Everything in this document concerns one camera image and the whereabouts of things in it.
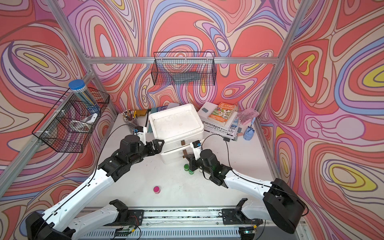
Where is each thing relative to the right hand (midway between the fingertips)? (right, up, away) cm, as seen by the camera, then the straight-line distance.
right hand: (187, 159), depth 81 cm
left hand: (-13, +10, -7) cm, 18 cm away
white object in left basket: (-49, +19, -11) cm, 54 cm away
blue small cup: (+40, +14, +17) cm, 46 cm away
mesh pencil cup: (-40, +24, +18) cm, 50 cm away
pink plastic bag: (+46, +28, +36) cm, 65 cm away
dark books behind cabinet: (-29, +32, +37) cm, 57 cm away
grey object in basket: (-4, +53, +20) cm, 56 cm away
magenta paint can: (-17, -16, -1) cm, 24 cm away
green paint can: (-1, -6, +7) cm, 10 cm away
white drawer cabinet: (-5, +18, +1) cm, 19 cm away
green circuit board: (-32, -33, -9) cm, 47 cm away
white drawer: (-7, +2, +5) cm, 9 cm away
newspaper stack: (+30, +13, +21) cm, 39 cm away
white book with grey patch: (+14, +32, +30) cm, 46 cm away
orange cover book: (+23, +28, +23) cm, 43 cm away
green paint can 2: (+2, -9, +6) cm, 11 cm away
